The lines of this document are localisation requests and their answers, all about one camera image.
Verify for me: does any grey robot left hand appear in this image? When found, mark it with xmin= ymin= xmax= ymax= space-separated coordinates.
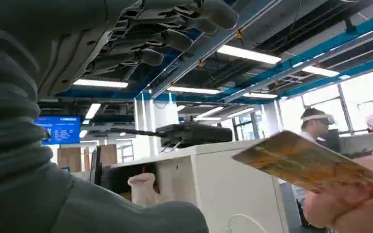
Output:
xmin=0 ymin=0 xmax=239 ymax=233

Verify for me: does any yellow printed card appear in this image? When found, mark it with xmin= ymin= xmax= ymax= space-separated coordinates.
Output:
xmin=231 ymin=130 xmax=373 ymax=194

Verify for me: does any long ceiling light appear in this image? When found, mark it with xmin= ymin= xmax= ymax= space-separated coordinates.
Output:
xmin=72 ymin=79 xmax=129 ymax=89
xmin=302 ymin=66 xmax=340 ymax=78
xmin=242 ymin=92 xmax=278 ymax=100
xmin=195 ymin=106 xmax=225 ymax=118
xmin=85 ymin=102 xmax=102 ymax=120
xmin=217 ymin=44 xmax=282 ymax=65
xmin=167 ymin=85 xmax=221 ymax=95

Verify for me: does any blue monitor screen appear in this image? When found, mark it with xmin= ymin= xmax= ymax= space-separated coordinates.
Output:
xmin=34 ymin=116 xmax=82 ymax=145

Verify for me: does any white pillar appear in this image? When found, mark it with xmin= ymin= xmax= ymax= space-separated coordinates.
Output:
xmin=134 ymin=93 xmax=180 ymax=157

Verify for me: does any wide cardboard box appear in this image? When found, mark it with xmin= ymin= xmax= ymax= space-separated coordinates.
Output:
xmin=57 ymin=147 xmax=83 ymax=173

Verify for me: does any black machine with long rod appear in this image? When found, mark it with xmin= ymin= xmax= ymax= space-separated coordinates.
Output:
xmin=110 ymin=121 xmax=234 ymax=150

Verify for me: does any white cabinet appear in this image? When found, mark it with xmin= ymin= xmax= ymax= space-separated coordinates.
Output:
xmin=111 ymin=139 xmax=291 ymax=233

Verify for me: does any white headset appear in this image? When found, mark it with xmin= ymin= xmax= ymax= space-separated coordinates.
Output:
xmin=301 ymin=114 xmax=337 ymax=126

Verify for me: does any person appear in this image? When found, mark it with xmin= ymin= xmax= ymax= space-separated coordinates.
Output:
xmin=294 ymin=107 xmax=342 ymax=154

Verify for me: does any small black device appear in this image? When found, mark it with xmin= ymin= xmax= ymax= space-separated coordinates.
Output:
xmin=344 ymin=147 xmax=373 ymax=160

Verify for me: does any grey desk partition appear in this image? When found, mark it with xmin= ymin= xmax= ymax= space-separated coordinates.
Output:
xmin=339 ymin=130 xmax=373 ymax=158

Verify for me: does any person's hand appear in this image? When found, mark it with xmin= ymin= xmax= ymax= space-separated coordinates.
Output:
xmin=302 ymin=154 xmax=373 ymax=233

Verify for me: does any white cable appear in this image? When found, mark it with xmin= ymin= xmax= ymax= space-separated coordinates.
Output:
xmin=225 ymin=213 xmax=270 ymax=233

